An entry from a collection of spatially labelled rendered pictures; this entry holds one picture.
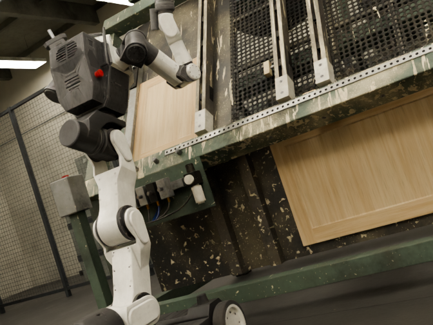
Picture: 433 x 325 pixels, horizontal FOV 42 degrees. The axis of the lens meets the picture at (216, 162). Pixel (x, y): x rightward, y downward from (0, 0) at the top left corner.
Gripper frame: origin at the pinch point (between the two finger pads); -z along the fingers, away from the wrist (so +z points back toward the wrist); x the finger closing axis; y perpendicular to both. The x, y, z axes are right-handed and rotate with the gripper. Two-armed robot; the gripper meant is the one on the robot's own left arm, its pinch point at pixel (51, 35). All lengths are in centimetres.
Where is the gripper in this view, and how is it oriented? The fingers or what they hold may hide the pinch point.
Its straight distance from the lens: 303.0
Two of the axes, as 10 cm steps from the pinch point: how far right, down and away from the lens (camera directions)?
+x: 8.5, -5.1, 1.2
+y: 0.1, -2.2, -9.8
